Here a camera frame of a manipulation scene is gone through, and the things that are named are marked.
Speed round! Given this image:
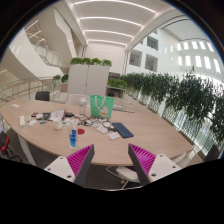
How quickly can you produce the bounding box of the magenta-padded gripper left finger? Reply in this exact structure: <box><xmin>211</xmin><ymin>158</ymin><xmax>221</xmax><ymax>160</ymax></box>
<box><xmin>43</xmin><ymin>143</ymin><xmax>96</xmax><ymax>187</ymax></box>

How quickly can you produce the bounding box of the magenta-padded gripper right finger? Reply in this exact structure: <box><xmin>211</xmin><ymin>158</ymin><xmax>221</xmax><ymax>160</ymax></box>
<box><xmin>128</xmin><ymin>143</ymin><xmax>183</xmax><ymax>186</ymax></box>

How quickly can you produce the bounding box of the clear blue-labelled water bottle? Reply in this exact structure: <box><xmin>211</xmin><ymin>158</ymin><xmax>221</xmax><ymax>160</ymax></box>
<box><xmin>68</xmin><ymin>120</ymin><xmax>79</xmax><ymax>150</ymax></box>

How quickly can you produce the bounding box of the white swivel chair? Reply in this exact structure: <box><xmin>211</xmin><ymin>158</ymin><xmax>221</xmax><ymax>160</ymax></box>
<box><xmin>106</xmin><ymin>151</ymin><xmax>188</xmax><ymax>184</ymax></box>

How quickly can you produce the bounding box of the white mug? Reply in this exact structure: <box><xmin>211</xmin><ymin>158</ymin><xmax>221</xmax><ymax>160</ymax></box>
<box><xmin>53</xmin><ymin>117</ymin><xmax>64</xmax><ymax>131</ymax></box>

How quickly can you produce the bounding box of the black notebook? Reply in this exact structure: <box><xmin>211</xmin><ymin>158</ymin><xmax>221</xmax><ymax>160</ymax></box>
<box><xmin>30</xmin><ymin>111</ymin><xmax>51</xmax><ymax>122</ymax></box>

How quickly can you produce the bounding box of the white printed card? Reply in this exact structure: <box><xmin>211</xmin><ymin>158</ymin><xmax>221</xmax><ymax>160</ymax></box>
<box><xmin>96</xmin><ymin>124</ymin><xmax>109</xmax><ymax>134</ymax></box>

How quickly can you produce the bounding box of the small white packet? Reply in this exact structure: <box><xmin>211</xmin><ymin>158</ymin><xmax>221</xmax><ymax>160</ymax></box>
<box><xmin>107</xmin><ymin>131</ymin><xmax>121</xmax><ymax>141</ymax></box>

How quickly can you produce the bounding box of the red and black chair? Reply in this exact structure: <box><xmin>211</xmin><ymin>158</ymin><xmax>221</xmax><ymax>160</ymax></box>
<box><xmin>0</xmin><ymin>131</ymin><xmax>13</xmax><ymax>158</ymax></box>

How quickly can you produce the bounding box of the clear spray bottle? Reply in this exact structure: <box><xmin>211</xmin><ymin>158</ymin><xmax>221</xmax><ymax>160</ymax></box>
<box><xmin>78</xmin><ymin>97</ymin><xmax>88</xmax><ymax>116</ymax></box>

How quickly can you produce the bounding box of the black office chair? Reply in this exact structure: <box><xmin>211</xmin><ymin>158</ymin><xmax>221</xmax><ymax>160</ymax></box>
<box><xmin>34</xmin><ymin>90</ymin><xmax>51</xmax><ymax>102</ymax></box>

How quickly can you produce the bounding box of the green cat-print tote bag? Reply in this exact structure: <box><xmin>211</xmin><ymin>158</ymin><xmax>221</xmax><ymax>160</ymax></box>
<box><xmin>89</xmin><ymin>95</ymin><xmax>115</xmax><ymax>119</ymax></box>

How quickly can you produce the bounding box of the row of green hedge plants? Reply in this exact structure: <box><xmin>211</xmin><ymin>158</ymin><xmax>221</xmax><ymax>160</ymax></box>
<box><xmin>119</xmin><ymin>66</ymin><xmax>224</xmax><ymax>144</ymax></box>

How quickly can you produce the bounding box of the small planter with plants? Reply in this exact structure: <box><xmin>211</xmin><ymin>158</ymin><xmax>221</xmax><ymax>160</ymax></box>
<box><xmin>52</xmin><ymin>73</ymin><xmax>69</xmax><ymax>94</ymax></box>

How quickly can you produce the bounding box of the glass balcony railing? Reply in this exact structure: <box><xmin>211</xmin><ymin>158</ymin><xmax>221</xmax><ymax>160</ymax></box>
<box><xmin>0</xmin><ymin>77</ymin><xmax>54</xmax><ymax>104</ymax></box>

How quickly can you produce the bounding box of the low planter with green plants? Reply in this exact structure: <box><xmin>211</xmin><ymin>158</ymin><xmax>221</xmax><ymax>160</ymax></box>
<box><xmin>106</xmin><ymin>78</ymin><xmax>128</xmax><ymax>99</ymax></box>

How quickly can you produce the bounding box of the white cabinet with plants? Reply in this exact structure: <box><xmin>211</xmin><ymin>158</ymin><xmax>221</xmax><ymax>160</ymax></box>
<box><xmin>67</xmin><ymin>57</ymin><xmax>113</xmax><ymax>98</ymax></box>

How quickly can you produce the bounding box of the group of ceiling light strips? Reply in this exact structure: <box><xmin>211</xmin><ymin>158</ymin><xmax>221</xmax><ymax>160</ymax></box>
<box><xmin>73</xmin><ymin>0</ymin><xmax>158</xmax><ymax>47</ymax></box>

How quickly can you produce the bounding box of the black tangled cable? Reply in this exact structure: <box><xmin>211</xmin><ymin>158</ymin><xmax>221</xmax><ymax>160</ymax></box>
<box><xmin>78</xmin><ymin>114</ymin><xmax>116</xmax><ymax>132</ymax></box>

